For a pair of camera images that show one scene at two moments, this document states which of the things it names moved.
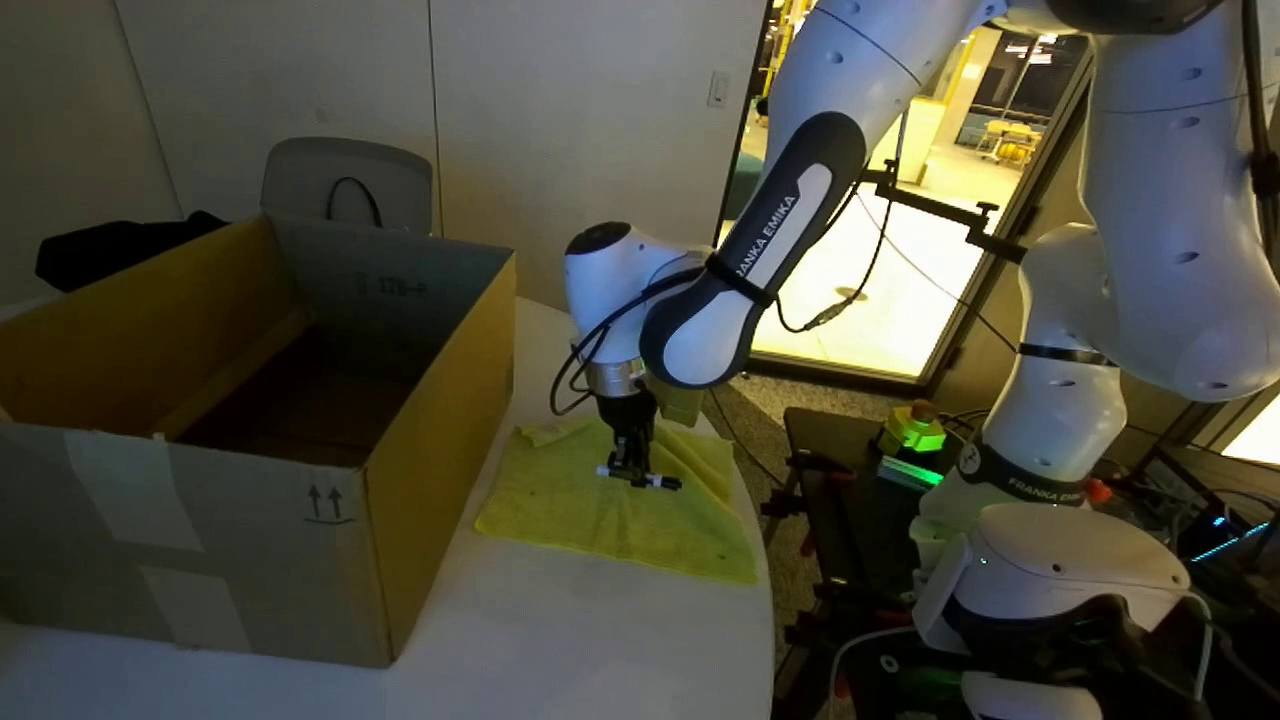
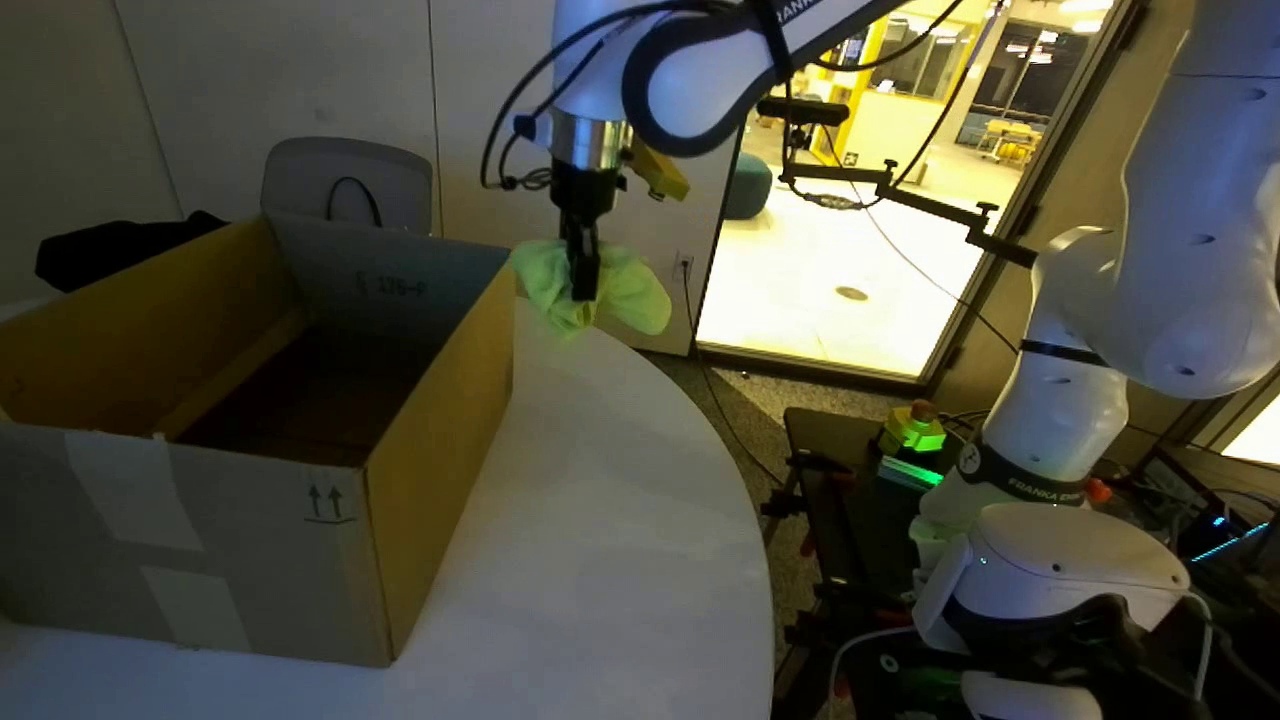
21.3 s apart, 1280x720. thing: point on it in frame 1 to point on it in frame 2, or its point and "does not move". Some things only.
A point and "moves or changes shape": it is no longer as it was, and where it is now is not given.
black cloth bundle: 84,253 does not move
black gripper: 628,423 to 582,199
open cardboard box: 254,436 does not move
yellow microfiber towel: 553,489 moves or changes shape
